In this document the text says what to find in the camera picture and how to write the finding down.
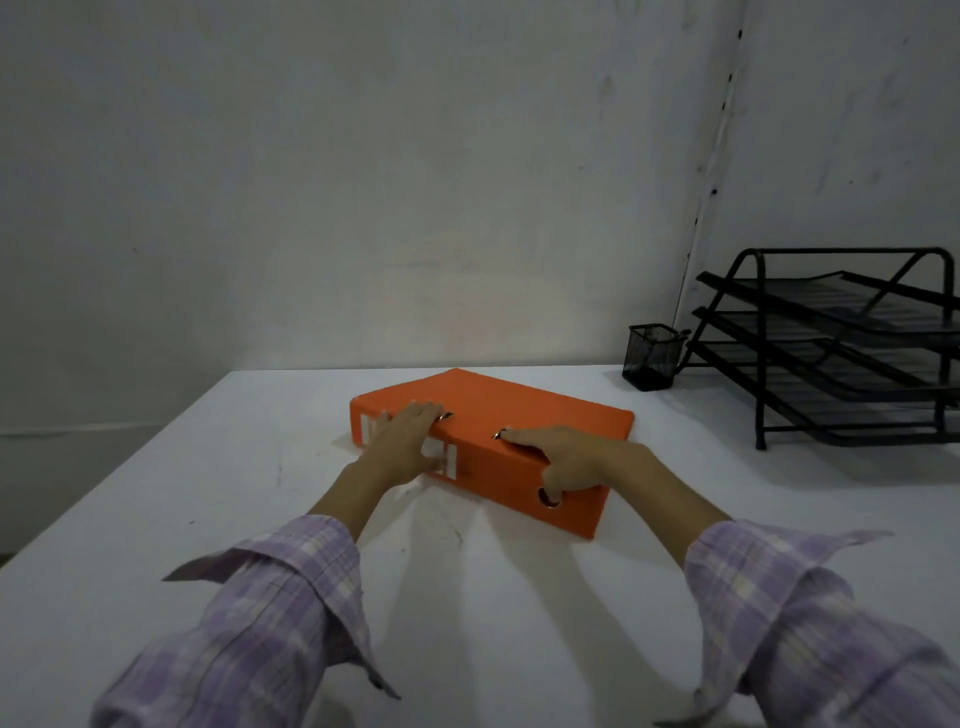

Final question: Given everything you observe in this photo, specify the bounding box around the black mesh pen cup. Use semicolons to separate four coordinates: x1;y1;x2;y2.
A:
621;323;691;393

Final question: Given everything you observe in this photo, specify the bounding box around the person's right hand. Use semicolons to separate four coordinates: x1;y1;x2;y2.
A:
501;426;652;494

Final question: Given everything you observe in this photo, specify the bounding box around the black mesh letter tray rack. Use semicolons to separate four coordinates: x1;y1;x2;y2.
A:
678;247;960;451

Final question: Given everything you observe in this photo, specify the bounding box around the person's right forearm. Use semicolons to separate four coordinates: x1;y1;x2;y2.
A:
609;442;960;728

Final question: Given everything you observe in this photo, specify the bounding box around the person's left hand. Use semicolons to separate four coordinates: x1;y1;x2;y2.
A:
360;401;446;487

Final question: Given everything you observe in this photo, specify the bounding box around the person's left forearm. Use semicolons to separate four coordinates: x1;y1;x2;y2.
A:
90;459;399;728

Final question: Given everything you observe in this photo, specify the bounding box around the orange lever arch binder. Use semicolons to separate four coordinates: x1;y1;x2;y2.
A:
349;367;636;540

